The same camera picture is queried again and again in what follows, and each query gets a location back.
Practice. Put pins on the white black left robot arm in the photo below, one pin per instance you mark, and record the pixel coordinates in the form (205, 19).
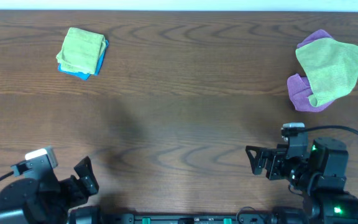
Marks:
(20, 203)

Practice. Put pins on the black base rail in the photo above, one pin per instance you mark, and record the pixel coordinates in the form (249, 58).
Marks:
(127, 218)

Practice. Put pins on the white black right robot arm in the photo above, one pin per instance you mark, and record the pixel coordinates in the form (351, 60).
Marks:
(320, 206)

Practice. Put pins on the light green cloth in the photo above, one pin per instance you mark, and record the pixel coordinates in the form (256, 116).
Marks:
(81, 51)

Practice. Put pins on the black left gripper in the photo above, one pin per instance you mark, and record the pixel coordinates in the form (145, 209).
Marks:
(88, 186)

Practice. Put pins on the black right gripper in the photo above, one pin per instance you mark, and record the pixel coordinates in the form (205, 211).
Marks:
(276, 156)

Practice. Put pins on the folded blue cloth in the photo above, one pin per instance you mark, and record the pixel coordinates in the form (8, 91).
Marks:
(85, 76)

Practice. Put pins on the olive green cloth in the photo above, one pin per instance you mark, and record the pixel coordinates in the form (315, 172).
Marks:
(331, 68)

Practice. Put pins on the purple cloth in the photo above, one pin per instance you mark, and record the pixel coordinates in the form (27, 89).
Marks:
(299, 87)

